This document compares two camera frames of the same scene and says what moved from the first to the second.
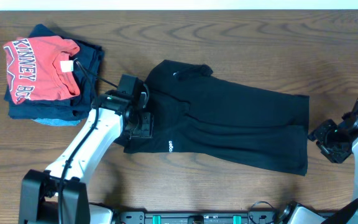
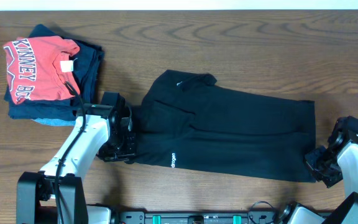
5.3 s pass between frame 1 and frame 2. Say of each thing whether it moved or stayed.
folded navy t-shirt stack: stayed
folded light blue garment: stayed
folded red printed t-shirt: stayed
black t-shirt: moved
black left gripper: moved
